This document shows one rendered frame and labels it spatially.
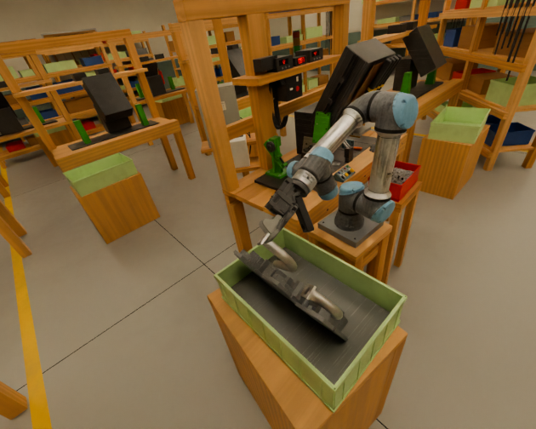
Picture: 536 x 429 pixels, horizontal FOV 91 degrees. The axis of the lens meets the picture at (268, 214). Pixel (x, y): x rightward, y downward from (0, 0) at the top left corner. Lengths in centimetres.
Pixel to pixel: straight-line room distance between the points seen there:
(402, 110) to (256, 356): 103
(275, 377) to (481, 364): 144
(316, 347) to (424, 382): 108
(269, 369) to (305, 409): 17
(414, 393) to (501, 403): 42
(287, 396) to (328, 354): 19
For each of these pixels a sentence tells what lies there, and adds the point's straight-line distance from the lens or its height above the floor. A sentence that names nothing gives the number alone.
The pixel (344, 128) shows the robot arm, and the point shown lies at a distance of 111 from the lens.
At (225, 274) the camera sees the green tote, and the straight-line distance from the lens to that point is 118.
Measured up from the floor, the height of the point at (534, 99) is 79.
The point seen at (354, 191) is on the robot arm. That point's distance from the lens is 129.
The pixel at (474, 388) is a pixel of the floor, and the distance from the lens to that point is 210.
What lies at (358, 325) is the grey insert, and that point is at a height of 85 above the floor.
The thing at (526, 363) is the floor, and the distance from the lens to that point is 232.
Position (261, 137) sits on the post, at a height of 114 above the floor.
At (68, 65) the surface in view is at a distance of 814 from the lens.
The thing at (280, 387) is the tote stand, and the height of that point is 79.
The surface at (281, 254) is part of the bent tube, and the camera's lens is 79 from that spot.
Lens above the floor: 177
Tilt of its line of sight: 35 degrees down
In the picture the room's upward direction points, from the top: 9 degrees counter-clockwise
